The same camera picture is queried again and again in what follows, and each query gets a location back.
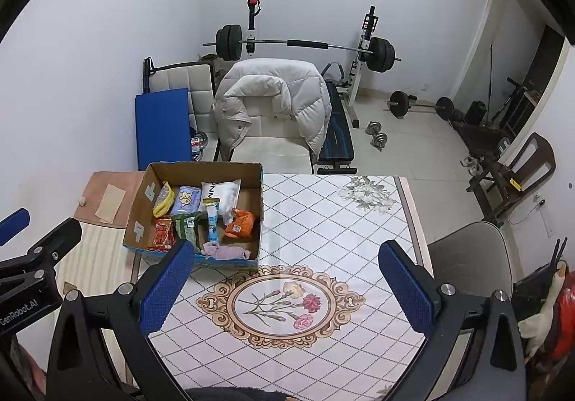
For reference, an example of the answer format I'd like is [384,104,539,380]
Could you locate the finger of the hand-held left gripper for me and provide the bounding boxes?
[27,218,83,278]
[0,209,31,245]

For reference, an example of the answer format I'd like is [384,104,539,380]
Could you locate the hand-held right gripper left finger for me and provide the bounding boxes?
[45,239,196,401]

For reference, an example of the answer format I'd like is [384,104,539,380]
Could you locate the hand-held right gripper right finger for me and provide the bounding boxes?
[378,240,528,401]

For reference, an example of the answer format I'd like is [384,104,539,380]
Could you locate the red snack packet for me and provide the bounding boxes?
[152,217,175,251]

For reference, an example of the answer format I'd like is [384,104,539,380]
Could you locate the green packet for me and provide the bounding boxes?
[173,212,205,249]

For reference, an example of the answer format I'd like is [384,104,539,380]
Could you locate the pink plush toy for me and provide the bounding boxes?
[201,241,252,261]

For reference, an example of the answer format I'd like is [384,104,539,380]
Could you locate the white and blue tube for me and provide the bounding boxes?
[202,198,222,245]

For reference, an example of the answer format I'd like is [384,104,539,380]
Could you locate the yellow banana pouch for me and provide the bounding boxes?
[153,182,174,218]

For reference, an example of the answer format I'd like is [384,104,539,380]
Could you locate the blue tissue pack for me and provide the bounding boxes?
[171,186,201,217]

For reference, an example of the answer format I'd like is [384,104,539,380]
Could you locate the orange packet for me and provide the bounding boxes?
[223,208,257,240]

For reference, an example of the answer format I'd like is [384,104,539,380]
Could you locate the white soft packet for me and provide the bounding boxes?
[201,179,242,222]

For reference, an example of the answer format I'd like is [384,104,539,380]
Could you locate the cardboard box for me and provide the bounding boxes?
[122,162,263,272]

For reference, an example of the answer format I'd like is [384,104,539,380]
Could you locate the striped beige mattress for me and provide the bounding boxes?
[54,221,140,296]

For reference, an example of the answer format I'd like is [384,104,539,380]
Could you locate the beige paper sheet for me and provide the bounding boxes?
[95,184,127,224]

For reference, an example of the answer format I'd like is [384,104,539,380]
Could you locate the grey shell chair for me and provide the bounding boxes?
[427,221,515,321]

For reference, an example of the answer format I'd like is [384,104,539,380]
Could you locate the diamond patterned floral tablecloth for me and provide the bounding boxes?
[135,174,434,393]

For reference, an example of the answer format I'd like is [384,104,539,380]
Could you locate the dark fleece garment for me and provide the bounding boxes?
[184,387,293,401]

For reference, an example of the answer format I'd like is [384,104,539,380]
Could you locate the white goose plush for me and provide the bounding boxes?
[516,259,569,359]

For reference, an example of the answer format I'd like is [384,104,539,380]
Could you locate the blue folded mat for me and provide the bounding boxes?
[135,87,192,171]

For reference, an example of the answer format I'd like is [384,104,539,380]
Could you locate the red bag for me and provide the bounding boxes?
[546,273,575,361]

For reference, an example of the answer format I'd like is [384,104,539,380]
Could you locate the black weight bench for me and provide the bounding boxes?
[317,82,358,174]

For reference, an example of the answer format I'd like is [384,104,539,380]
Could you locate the beige chair with jacket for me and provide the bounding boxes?
[231,95,315,174]

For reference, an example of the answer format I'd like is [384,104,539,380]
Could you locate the dark wooden chair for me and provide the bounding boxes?
[467,132,558,226]

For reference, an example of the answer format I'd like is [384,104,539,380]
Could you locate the short barbell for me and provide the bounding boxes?
[386,91,455,120]

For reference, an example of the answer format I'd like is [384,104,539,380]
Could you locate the black weight plates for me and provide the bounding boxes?
[463,101,488,125]

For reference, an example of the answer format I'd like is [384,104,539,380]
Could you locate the white down jacket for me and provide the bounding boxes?
[212,60,332,152]

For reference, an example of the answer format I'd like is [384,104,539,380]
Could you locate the white bench press rack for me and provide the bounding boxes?
[243,0,382,129]

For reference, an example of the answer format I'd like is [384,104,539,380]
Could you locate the beige padded chair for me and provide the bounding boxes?
[146,61,216,145]

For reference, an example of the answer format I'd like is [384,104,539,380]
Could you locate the black exercise machine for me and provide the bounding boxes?
[489,77,540,136]

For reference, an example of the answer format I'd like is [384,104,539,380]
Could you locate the long barbell with black plates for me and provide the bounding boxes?
[202,24,403,73]

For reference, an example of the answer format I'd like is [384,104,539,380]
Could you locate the black handle bar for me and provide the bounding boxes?
[143,57,212,94]

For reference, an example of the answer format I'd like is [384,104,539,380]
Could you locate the white door frame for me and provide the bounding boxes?
[451,0,571,105]

